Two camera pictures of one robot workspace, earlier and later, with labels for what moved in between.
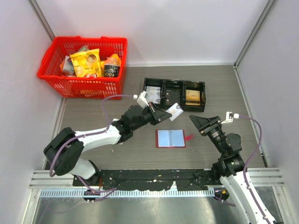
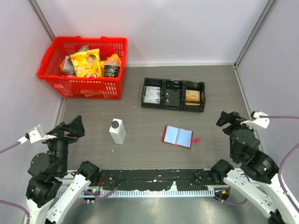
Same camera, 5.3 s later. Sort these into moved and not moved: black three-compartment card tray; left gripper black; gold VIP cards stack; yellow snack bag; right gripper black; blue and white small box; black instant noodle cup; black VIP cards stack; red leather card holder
Moved: left gripper black; red leather card holder; right gripper black
Not moved: black VIP cards stack; yellow snack bag; black three-compartment card tray; blue and white small box; black instant noodle cup; gold VIP cards stack
